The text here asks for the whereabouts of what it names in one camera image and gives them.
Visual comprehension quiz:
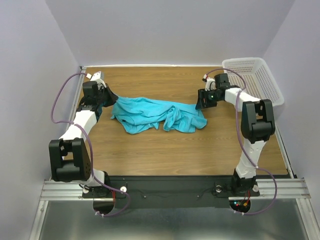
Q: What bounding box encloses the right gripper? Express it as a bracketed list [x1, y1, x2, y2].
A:
[194, 87, 222, 109]

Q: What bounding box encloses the turquoise t-shirt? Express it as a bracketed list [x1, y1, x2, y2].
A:
[111, 96, 207, 135]

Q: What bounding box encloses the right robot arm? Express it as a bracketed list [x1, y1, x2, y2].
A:
[195, 73, 276, 195]

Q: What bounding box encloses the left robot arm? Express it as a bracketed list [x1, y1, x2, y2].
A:
[48, 79, 118, 197]

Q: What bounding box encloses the white plastic basket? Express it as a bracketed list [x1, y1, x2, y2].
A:
[222, 57, 285, 107]

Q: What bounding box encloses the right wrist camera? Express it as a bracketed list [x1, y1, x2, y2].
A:
[202, 74, 216, 92]

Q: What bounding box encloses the left aluminium side rail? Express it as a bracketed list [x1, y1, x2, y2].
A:
[50, 66, 87, 132]

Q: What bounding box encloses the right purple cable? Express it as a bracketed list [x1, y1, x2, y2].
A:
[202, 67, 278, 216]

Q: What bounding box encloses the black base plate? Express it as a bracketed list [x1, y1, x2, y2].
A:
[81, 175, 260, 210]

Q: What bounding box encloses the aluminium frame rail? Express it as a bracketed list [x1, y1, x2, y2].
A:
[40, 178, 311, 201]

